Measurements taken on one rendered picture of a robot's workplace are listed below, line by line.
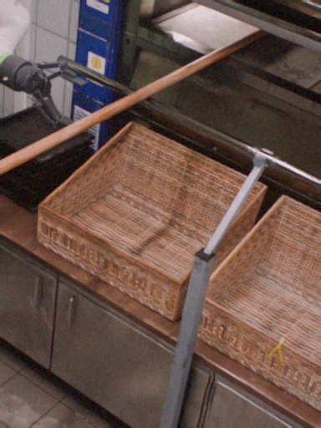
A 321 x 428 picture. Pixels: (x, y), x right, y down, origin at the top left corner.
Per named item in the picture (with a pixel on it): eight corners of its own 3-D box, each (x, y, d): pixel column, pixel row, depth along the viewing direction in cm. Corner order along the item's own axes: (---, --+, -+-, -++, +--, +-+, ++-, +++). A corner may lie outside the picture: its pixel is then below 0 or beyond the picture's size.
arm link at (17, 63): (-6, 89, 235) (-4, 59, 230) (23, 78, 243) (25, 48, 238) (10, 98, 232) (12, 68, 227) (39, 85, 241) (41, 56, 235)
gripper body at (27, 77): (34, 59, 234) (58, 72, 230) (33, 87, 239) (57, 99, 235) (15, 67, 229) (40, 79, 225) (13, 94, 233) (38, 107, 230)
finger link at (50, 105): (36, 89, 230) (33, 91, 231) (57, 124, 231) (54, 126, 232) (46, 84, 232) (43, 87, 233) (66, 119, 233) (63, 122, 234)
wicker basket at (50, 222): (122, 183, 306) (131, 118, 290) (254, 252, 283) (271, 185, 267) (33, 242, 271) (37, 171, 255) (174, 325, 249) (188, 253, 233)
